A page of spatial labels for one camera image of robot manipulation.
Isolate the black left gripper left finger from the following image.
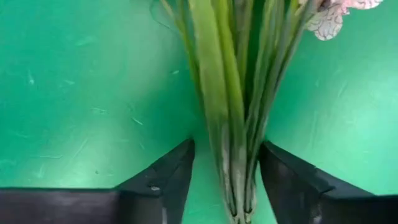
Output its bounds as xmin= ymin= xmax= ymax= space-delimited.
xmin=0 ymin=138 xmax=196 ymax=224

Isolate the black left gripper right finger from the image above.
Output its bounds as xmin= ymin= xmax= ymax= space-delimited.
xmin=259 ymin=140 xmax=398 ymax=224

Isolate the white veined artificial flower bunch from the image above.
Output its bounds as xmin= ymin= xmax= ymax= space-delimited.
xmin=149 ymin=0 xmax=385 ymax=224

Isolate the green table mat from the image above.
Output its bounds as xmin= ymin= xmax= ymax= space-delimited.
xmin=0 ymin=0 xmax=398 ymax=224

